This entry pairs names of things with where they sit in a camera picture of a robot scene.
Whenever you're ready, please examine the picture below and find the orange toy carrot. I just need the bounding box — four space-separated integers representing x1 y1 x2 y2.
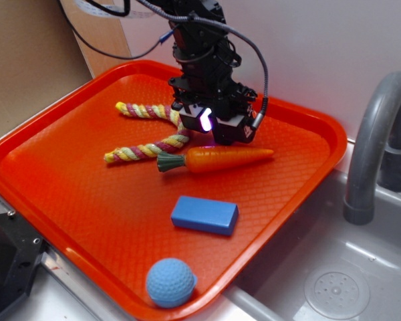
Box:
156 146 274 173

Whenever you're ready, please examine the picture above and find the black metal base block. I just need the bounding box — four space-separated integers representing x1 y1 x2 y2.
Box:
0 210 45 320

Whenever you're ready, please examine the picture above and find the round sink drain cover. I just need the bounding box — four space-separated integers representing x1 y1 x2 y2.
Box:
304 265 370 320

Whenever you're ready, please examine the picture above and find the grey braided cable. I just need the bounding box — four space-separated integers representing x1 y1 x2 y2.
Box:
136 0 269 132

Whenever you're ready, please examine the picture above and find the grey curved faucet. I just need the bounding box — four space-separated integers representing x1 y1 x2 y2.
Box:
344 72 401 225

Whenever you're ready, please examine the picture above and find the grey toy sink basin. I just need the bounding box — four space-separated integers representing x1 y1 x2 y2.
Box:
217 169 401 321

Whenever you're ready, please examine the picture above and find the thin black cable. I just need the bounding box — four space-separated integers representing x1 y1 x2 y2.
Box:
57 0 174 60

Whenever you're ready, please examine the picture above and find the blue dimpled ball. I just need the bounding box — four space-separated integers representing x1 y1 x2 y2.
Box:
146 258 197 308

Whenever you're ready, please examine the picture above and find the cardboard panel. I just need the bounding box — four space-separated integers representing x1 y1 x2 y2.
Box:
61 1 131 78

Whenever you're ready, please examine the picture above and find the multicolour twisted rope toy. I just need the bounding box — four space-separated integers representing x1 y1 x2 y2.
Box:
104 102 190 164

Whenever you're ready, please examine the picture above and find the blue rectangular block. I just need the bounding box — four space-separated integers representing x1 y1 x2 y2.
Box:
170 196 239 236

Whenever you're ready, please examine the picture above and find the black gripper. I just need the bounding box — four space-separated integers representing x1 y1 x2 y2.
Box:
168 76 257 146

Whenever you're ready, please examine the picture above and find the orange plastic tray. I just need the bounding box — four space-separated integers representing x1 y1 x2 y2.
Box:
0 61 347 320

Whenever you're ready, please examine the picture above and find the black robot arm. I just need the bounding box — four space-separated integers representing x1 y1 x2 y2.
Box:
168 21 257 145

